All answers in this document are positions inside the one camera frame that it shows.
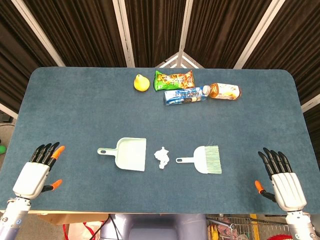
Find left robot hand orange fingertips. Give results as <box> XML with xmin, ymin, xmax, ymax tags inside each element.
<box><xmin>12</xmin><ymin>141</ymin><xmax>66</xmax><ymax>200</ymax></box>

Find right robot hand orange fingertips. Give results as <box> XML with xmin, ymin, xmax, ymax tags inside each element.
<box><xmin>254</xmin><ymin>147</ymin><xmax>308</xmax><ymax>213</ymax></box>

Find mint green hand broom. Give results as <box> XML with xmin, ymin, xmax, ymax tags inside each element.
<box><xmin>175</xmin><ymin>144</ymin><xmax>223</xmax><ymax>175</ymax></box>

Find mint green plastic dustpan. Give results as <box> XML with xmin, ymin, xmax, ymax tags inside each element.
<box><xmin>96</xmin><ymin>137</ymin><xmax>147</xmax><ymax>172</ymax></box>

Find white paper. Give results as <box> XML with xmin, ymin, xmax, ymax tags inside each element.
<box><xmin>153</xmin><ymin>146</ymin><xmax>171</xmax><ymax>170</ymax></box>

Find red fabric item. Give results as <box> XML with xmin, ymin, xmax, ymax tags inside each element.
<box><xmin>271</xmin><ymin>233</ymin><xmax>293</xmax><ymax>240</ymax></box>

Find brown cardboard box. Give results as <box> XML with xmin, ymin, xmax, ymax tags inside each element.
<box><xmin>37</xmin><ymin>213</ymin><xmax>111</xmax><ymax>226</ymax></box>

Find red and white bag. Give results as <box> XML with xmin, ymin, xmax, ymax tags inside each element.
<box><xmin>62</xmin><ymin>220</ymin><xmax>106</xmax><ymax>240</ymax></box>

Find blue felt table mat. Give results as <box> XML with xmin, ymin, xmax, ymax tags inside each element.
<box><xmin>0</xmin><ymin>66</ymin><xmax>320</xmax><ymax>215</ymax></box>

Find amber tea bottle white cap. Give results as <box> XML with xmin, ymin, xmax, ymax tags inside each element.
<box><xmin>202</xmin><ymin>82</ymin><xmax>242</xmax><ymax>101</ymax></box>

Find grey robot torso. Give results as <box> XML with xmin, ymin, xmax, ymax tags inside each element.
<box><xmin>99</xmin><ymin>213</ymin><xmax>208</xmax><ymax>240</ymax></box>

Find blue cookie box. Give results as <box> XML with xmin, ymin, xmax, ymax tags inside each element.
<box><xmin>163</xmin><ymin>86</ymin><xmax>208</xmax><ymax>106</ymax></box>

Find yellow pear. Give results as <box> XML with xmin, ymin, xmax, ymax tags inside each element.
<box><xmin>133</xmin><ymin>74</ymin><xmax>151</xmax><ymax>93</ymax></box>

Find dark brown pleated curtain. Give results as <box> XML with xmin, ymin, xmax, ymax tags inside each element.
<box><xmin>0</xmin><ymin>0</ymin><xmax>320</xmax><ymax>131</ymax></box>

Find green snack bag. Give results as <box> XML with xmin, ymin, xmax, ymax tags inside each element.
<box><xmin>153</xmin><ymin>70</ymin><xmax>196</xmax><ymax>92</ymax></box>

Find metal wire cart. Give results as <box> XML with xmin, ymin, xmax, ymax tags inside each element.
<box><xmin>206</xmin><ymin>214</ymin><xmax>288</xmax><ymax>240</ymax></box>

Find white screen bottom rail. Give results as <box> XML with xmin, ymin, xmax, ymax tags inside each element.
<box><xmin>301</xmin><ymin>93</ymin><xmax>320</xmax><ymax>113</ymax></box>
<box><xmin>0</xmin><ymin>102</ymin><xmax>19</xmax><ymax>120</ymax></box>

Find white screen frame post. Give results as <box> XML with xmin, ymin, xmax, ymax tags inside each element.
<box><xmin>178</xmin><ymin>0</ymin><xmax>195</xmax><ymax>68</ymax></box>
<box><xmin>11</xmin><ymin>0</ymin><xmax>66</xmax><ymax>67</ymax></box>
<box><xmin>233</xmin><ymin>0</ymin><xmax>286</xmax><ymax>70</ymax></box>
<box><xmin>112</xmin><ymin>0</ymin><xmax>136</xmax><ymax>68</ymax></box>

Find white screen base bracket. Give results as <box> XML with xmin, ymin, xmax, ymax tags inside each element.
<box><xmin>156</xmin><ymin>51</ymin><xmax>206</xmax><ymax>69</ymax></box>

